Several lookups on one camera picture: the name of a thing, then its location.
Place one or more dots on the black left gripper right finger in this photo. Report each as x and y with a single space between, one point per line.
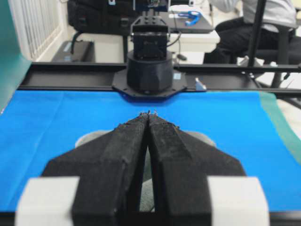
196 184

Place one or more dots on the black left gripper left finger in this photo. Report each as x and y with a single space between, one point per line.
95 184

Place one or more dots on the large grey towel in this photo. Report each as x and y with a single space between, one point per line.
147 196

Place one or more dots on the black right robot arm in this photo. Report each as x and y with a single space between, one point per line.
150 71

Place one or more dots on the blue table cloth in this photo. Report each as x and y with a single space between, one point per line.
39 125

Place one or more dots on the seated person in white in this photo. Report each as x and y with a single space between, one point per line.
235 34

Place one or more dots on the black case on floor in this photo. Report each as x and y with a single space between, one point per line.
84 51

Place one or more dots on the black office chair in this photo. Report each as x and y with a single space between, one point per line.
287 50

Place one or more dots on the green backdrop sheet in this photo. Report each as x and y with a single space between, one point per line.
13 65

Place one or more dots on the black backpack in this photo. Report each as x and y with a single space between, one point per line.
112 17

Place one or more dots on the black vertical stand pole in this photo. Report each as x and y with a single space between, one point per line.
255 37

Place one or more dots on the black aluminium frame rail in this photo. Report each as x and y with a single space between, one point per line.
111 77

